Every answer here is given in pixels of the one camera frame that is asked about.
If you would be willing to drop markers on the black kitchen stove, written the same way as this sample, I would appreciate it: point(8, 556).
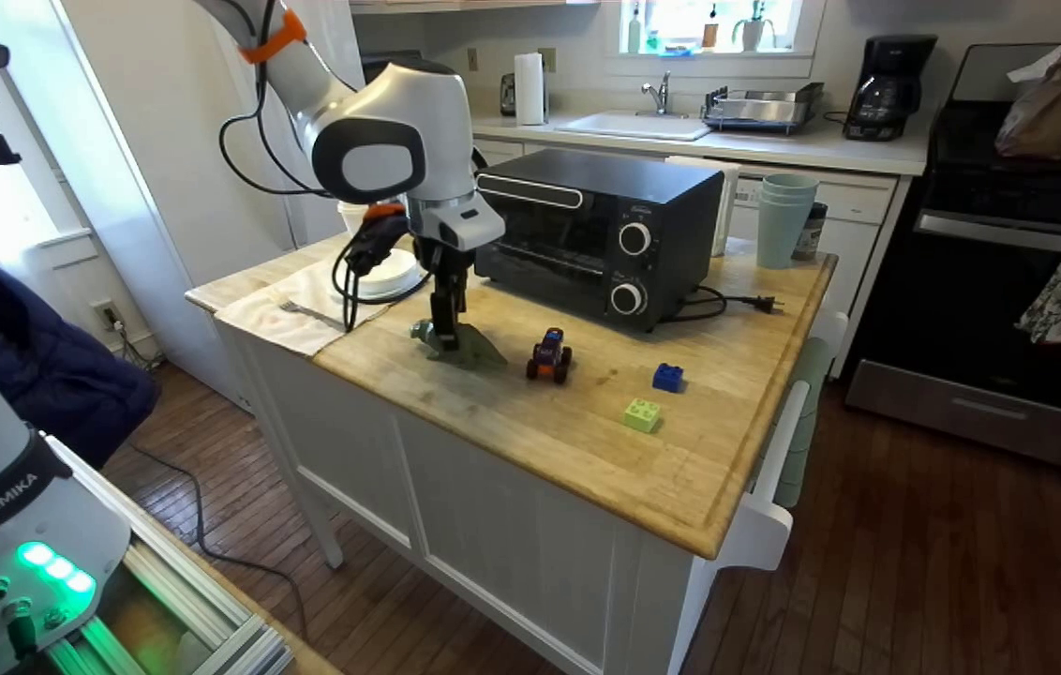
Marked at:
point(943, 337)

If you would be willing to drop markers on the grey dish rack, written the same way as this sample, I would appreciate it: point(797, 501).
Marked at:
point(763, 109)

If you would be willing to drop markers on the green toy brick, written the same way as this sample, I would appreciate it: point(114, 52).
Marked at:
point(644, 415)

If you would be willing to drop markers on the paper towel roll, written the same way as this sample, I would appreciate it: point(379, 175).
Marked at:
point(530, 97)

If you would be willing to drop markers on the black coffee maker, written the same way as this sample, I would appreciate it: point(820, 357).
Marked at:
point(890, 87)

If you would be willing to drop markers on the green dinosaur toy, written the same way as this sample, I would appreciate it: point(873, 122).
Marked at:
point(468, 351)

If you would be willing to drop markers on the kitchen sink with faucet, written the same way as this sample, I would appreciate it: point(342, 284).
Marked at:
point(645, 126)

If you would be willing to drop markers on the silver fork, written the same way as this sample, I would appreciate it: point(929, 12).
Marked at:
point(313, 314)

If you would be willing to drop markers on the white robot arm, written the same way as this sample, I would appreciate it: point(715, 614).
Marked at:
point(406, 132)

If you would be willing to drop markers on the dark blue chair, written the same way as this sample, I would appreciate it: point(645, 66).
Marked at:
point(67, 380)

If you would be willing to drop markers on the blue toy brick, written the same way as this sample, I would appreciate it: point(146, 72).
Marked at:
point(670, 376)

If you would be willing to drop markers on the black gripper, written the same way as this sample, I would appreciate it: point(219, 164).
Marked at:
point(451, 276)

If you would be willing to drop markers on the red blue toy truck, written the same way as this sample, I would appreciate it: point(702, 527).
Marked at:
point(550, 357)

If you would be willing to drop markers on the brown paper bag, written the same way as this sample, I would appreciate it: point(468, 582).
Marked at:
point(1032, 126)

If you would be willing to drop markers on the stacked teal plastic cups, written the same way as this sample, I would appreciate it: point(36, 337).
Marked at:
point(782, 215)

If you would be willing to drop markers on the black toaster oven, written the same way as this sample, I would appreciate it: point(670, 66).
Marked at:
point(612, 239)

